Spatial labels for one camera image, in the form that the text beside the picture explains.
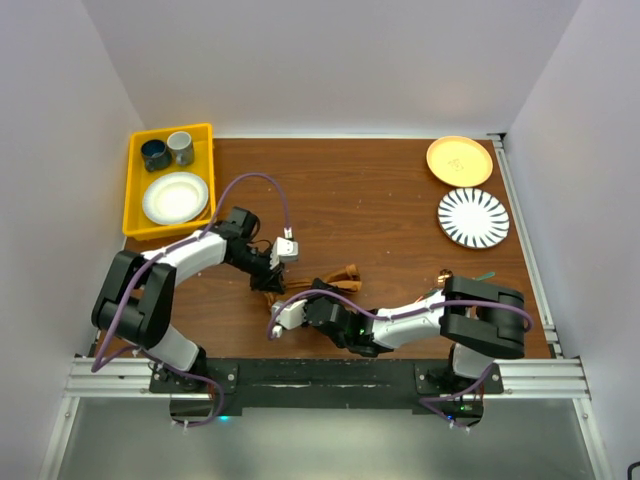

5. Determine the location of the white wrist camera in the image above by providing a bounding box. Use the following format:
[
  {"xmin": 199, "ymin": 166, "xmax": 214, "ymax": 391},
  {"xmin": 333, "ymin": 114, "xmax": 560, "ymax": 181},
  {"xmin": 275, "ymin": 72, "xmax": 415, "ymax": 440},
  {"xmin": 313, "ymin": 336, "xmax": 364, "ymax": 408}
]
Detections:
[
  {"xmin": 271, "ymin": 300, "xmax": 306, "ymax": 338},
  {"xmin": 270, "ymin": 237, "xmax": 299, "ymax": 269}
]

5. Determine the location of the dark blue mug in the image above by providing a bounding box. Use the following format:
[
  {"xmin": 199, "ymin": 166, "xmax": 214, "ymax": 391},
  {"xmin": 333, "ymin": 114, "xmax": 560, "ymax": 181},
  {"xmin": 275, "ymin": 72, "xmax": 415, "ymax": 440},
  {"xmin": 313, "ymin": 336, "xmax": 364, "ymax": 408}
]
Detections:
[{"xmin": 140, "ymin": 139, "xmax": 172, "ymax": 173}]

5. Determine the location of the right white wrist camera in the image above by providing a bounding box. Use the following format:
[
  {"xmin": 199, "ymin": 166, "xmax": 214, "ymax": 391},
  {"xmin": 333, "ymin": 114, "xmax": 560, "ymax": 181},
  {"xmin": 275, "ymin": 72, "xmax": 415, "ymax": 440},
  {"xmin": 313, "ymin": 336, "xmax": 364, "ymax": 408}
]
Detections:
[{"xmin": 271, "ymin": 300, "xmax": 306, "ymax": 338}]

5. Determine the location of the yellow plate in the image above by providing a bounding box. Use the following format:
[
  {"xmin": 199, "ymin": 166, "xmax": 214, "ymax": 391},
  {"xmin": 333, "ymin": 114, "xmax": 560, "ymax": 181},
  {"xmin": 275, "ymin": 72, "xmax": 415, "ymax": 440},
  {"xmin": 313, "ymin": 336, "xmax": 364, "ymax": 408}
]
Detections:
[{"xmin": 425, "ymin": 136, "xmax": 493, "ymax": 188}]

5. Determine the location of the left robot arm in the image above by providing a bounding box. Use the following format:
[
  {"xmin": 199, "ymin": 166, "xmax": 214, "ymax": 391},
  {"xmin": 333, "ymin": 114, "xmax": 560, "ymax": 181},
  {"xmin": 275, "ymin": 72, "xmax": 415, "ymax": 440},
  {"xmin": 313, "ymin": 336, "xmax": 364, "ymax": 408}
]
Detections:
[{"xmin": 91, "ymin": 207, "xmax": 299, "ymax": 392}]

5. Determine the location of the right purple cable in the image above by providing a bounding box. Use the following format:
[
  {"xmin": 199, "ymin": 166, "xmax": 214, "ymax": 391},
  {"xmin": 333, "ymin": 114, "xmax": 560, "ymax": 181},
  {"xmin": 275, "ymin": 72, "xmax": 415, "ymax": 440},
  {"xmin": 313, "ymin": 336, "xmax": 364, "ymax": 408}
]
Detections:
[{"xmin": 265, "ymin": 289, "xmax": 535, "ymax": 430}]

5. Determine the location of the grey mug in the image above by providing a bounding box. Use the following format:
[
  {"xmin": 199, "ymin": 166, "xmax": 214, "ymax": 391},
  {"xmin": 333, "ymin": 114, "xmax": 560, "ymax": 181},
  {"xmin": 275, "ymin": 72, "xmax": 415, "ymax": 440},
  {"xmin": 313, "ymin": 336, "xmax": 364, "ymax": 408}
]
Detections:
[{"xmin": 166, "ymin": 131, "xmax": 194, "ymax": 167}]

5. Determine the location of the brown cloth napkin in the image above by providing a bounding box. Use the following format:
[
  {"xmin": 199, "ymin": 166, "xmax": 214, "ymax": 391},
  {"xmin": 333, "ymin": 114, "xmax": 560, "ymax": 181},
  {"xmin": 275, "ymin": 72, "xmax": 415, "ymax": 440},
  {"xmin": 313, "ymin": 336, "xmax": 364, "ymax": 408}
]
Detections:
[{"xmin": 264, "ymin": 264, "xmax": 363, "ymax": 309}]

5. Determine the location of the iridescent fork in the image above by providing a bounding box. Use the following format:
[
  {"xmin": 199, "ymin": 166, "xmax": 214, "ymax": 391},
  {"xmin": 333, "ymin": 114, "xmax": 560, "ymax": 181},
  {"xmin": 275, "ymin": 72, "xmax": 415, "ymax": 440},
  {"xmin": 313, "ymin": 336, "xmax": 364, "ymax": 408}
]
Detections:
[{"xmin": 420, "ymin": 272, "xmax": 495, "ymax": 300}]

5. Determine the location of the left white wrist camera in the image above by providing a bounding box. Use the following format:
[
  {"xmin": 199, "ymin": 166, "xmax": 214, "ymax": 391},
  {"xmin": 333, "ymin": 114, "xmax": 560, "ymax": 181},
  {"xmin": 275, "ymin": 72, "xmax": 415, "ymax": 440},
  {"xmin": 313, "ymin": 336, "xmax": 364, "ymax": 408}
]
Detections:
[{"xmin": 270, "ymin": 237, "xmax": 299, "ymax": 269}]

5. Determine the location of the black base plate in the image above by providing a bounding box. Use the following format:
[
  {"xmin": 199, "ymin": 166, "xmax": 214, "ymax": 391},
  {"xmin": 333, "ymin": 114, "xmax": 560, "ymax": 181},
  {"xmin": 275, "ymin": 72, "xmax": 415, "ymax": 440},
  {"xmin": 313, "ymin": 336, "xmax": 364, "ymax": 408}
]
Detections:
[{"xmin": 149, "ymin": 358, "xmax": 504, "ymax": 422}]

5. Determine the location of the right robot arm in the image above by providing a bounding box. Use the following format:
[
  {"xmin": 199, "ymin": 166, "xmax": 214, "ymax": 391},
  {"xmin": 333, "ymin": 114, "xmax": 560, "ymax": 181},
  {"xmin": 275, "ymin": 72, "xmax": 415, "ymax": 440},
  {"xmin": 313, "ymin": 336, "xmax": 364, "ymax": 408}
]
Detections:
[{"xmin": 303, "ymin": 276, "xmax": 533, "ymax": 394}]

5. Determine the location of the rose gold spoon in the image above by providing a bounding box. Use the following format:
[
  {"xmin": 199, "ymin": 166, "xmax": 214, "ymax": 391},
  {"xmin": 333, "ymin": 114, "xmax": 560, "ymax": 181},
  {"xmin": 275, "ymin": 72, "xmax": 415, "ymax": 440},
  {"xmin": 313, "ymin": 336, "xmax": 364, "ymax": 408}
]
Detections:
[{"xmin": 434, "ymin": 269, "xmax": 453, "ymax": 289}]

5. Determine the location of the black striped white plate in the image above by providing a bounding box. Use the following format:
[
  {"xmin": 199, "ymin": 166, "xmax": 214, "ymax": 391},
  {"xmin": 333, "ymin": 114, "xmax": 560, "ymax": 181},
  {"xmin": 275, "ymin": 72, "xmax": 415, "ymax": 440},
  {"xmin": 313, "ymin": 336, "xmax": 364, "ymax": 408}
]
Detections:
[{"xmin": 437, "ymin": 188, "xmax": 510, "ymax": 249}]

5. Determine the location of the yellow plastic tray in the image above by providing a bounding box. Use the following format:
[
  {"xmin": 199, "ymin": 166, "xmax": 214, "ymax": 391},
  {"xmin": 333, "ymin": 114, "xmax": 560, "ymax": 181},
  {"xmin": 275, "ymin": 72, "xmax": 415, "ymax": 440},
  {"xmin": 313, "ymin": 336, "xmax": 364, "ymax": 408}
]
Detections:
[{"xmin": 123, "ymin": 123, "xmax": 216, "ymax": 241}]

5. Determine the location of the white bowl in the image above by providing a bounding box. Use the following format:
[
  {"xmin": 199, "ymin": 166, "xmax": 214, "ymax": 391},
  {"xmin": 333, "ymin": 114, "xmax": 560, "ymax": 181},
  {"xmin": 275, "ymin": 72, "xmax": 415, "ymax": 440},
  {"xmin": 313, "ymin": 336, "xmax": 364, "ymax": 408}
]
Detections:
[{"xmin": 142, "ymin": 172, "xmax": 209, "ymax": 226}]

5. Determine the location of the purple cable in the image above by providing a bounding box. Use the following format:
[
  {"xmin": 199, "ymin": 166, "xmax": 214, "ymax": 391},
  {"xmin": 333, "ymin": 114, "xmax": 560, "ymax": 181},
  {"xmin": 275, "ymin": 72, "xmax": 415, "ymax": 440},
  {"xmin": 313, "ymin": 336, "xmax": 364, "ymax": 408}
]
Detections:
[
  {"xmin": 90, "ymin": 172, "xmax": 296, "ymax": 427},
  {"xmin": 265, "ymin": 289, "xmax": 535, "ymax": 430}
]

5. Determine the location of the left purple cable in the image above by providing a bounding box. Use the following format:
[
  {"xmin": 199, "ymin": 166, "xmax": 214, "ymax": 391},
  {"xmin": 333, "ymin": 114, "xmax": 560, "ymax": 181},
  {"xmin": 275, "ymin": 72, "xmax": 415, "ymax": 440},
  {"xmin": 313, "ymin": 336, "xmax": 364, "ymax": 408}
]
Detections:
[{"xmin": 90, "ymin": 172, "xmax": 296, "ymax": 427}]

